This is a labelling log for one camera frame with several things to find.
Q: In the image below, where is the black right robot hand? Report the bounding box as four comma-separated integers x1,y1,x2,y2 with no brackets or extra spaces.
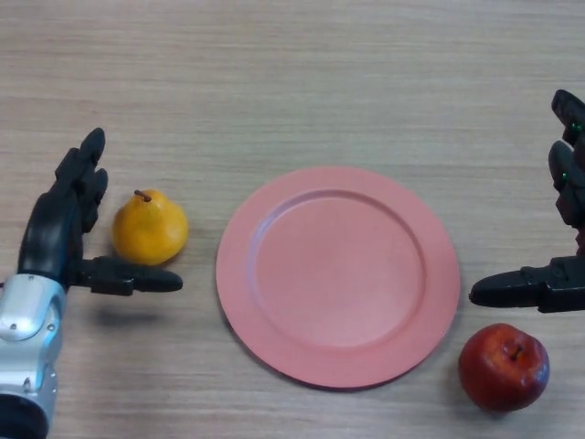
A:
469,89,585,315

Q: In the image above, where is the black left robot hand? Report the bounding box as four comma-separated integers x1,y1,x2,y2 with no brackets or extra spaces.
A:
17,127,184,297

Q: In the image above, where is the yellow pear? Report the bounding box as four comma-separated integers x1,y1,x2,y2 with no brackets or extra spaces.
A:
112,189,190,267

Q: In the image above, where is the red apple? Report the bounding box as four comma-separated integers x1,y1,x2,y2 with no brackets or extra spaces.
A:
458,322,551,412

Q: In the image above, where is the pink round plate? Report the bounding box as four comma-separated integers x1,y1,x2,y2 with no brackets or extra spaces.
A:
215,165,462,391

